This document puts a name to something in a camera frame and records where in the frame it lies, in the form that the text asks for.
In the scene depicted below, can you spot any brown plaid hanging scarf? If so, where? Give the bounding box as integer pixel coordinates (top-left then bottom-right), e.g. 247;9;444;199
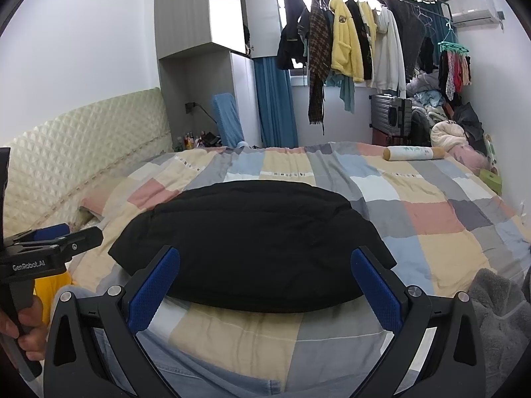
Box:
308;0;331;124

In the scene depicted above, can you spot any blue covered chair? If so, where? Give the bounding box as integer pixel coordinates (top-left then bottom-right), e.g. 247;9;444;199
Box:
211;93;244;148

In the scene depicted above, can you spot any pink pillow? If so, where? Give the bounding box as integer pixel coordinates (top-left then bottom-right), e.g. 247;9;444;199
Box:
449;145;490;175

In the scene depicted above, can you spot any blue curtain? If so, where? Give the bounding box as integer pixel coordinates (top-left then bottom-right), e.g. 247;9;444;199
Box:
253;57;299;148

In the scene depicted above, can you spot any white wall cabinet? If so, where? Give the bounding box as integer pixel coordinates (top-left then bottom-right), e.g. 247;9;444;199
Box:
154;0;246;59

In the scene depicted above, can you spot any person's left hand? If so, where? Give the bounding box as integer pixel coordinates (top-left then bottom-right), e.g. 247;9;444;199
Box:
0;296;47;361

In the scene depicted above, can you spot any green plastic stool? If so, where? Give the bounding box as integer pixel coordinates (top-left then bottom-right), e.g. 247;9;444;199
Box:
480;169;502;196

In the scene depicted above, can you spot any white air conditioner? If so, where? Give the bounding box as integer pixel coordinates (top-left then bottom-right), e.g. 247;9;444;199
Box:
448;0;505;28

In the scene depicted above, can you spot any cream fluffy clothes bundle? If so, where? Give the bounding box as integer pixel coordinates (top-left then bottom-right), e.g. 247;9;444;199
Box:
430;120;469;153

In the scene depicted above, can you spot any cream quilted headboard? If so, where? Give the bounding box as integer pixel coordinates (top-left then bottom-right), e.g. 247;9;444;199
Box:
3;88;172;236

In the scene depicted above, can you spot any yellow hanging hoodie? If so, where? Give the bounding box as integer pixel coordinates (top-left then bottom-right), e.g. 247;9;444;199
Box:
330;0;376;83

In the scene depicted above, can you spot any white rolled paper tube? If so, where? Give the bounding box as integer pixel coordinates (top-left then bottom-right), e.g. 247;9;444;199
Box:
383;146;445;162

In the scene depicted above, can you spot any dark grey hanging coat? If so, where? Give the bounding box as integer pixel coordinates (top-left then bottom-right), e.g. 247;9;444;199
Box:
382;0;436;81

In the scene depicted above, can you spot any grey fleece garment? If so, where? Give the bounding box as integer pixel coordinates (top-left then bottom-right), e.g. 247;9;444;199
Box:
468;269;530;397

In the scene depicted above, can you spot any white hanging hoodie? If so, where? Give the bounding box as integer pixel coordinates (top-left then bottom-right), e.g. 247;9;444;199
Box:
372;6;406;99

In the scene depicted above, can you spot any teal sock hanger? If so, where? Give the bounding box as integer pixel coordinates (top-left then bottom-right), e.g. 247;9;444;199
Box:
437;21;470;55

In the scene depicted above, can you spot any black large garment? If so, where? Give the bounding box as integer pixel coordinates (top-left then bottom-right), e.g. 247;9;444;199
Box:
109;181;395;313

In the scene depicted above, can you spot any silver ribbed suitcase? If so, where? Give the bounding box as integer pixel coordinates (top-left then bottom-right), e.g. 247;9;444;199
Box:
370;95;412;138

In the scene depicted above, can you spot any black hanging jacket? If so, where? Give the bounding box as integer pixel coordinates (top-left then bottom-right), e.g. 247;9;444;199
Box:
276;0;309;70

